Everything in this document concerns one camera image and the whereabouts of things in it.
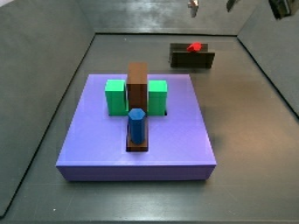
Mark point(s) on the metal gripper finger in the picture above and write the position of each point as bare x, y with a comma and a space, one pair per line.
232, 4
194, 7

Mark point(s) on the red peg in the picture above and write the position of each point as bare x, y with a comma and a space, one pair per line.
194, 47

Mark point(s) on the purple base board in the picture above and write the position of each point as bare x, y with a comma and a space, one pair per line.
94, 153

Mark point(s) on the brown upright block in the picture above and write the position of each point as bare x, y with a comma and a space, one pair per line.
137, 97

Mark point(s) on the green block right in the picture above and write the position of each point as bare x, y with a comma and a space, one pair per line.
158, 91

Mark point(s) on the green block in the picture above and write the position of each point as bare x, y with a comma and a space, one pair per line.
158, 91
117, 97

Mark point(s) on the green block left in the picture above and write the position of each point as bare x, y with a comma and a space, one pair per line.
117, 97

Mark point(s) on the blue hexagonal peg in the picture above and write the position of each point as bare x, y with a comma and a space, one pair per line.
137, 121

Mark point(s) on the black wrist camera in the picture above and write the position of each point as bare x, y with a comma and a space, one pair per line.
284, 8

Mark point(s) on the black angle bracket holder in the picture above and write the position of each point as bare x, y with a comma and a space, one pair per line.
185, 59

